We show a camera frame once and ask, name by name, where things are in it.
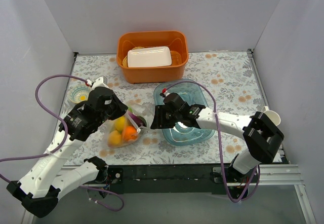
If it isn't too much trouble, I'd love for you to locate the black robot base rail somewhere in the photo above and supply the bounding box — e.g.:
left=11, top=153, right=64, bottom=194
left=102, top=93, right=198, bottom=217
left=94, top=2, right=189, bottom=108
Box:
left=86, top=163, right=264, bottom=197

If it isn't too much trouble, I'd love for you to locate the clear zip top bag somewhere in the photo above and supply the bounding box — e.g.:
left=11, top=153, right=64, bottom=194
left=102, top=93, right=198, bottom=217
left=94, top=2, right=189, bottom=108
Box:
left=101, top=101, right=153, bottom=150

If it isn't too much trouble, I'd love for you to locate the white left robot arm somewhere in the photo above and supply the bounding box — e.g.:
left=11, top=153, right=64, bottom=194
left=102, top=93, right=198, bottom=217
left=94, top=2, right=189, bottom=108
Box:
left=7, top=86, right=128, bottom=218

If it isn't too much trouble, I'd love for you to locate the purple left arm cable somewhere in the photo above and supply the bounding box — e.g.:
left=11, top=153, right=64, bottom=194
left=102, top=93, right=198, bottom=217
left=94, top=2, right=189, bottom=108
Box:
left=0, top=74, right=125, bottom=212

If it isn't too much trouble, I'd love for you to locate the purple eggplant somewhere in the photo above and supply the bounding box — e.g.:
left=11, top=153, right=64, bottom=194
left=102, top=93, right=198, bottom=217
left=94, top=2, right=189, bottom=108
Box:
left=126, top=110, right=147, bottom=129

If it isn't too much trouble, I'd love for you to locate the white rectangular dish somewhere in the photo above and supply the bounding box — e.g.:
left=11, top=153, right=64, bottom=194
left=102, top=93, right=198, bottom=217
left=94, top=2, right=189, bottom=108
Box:
left=126, top=46, right=172, bottom=68

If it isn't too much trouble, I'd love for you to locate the white plastic cup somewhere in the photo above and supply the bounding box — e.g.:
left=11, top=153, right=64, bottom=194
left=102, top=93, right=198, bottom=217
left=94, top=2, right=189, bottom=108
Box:
left=261, top=106, right=281, bottom=126

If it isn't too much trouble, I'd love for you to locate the yellow peach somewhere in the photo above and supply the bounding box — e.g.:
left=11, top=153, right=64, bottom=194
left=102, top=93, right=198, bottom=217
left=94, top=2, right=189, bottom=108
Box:
left=107, top=130, right=122, bottom=148

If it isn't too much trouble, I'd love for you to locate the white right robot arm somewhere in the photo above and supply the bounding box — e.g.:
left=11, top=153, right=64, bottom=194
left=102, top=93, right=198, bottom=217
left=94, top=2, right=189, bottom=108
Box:
left=150, top=93, right=284, bottom=182

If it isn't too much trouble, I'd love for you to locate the yellow lemon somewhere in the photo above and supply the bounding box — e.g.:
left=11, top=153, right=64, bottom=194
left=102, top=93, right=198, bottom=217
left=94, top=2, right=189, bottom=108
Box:
left=114, top=116, right=127, bottom=132

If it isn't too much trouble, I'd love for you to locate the orange tangerine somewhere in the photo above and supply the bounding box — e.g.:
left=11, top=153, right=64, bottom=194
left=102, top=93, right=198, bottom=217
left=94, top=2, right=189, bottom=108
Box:
left=122, top=126, right=138, bottom=142

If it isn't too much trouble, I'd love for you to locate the small patterned bowl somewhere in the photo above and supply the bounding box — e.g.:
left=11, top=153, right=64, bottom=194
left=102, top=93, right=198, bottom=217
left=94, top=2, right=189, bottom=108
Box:
left=69, top=85, right=91, bottom=104

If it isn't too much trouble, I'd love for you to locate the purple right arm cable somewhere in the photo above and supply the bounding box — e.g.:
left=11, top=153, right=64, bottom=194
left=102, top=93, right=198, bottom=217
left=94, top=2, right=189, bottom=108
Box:
left=160, top=81, right=260, bottom=203

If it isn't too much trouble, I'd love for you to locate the clear blue plastic tray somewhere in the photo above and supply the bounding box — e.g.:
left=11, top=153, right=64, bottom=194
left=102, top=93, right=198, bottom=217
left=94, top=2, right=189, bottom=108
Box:
left=153, top=79, right=215, bottom=146

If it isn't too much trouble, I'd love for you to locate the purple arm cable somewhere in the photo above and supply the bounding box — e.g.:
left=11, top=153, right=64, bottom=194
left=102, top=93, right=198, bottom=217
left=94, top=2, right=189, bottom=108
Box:
left=160, top=81, right=260, bottom=203
left=0, top=74, right=125, bottom=212

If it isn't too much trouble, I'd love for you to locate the yellow plate in basket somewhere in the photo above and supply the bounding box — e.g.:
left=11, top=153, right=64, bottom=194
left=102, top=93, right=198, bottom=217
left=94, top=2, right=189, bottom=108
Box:
left=122, top=47, right=143, bottom=67

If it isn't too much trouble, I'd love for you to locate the orange plastic basket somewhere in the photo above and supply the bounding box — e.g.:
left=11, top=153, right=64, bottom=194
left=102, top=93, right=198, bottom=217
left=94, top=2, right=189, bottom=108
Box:
left=116, top=30, right=189, bottom=84

